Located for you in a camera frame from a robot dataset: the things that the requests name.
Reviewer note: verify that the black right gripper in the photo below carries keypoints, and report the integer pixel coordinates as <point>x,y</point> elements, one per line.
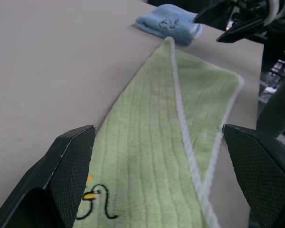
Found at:
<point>249,12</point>

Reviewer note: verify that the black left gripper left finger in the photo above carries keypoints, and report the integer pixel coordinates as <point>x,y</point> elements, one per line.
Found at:
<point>50,178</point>

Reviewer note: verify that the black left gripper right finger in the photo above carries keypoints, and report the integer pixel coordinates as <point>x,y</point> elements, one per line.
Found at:
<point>263,178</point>

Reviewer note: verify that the green towel with duck embroidery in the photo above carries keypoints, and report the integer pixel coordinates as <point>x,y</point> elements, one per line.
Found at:
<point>145,142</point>

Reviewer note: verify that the folded blue towel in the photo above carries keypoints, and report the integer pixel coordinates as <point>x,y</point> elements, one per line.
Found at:
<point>156,16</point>

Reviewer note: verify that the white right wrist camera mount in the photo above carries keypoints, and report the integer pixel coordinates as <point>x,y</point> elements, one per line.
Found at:
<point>273,9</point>

